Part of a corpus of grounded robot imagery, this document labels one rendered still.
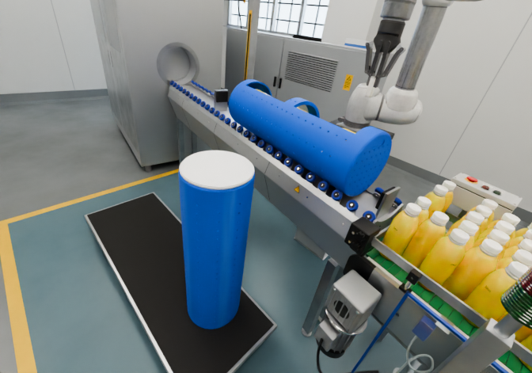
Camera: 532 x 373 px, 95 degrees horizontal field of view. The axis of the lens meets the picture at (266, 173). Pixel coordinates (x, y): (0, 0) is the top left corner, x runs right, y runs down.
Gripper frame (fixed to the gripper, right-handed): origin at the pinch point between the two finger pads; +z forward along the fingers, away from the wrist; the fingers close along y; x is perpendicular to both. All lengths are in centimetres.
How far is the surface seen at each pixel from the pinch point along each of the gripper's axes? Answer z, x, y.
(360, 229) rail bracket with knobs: 37, 26, -20
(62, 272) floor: 137, 95, 120
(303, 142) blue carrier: 25.6, 9.9, 16.5
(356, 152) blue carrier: 20.2, 11.8, -6.5
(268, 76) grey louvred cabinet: 37, -154, 184
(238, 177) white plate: 34, 42, 21
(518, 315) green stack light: 21, 47, -50
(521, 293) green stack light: 17, 46, -49
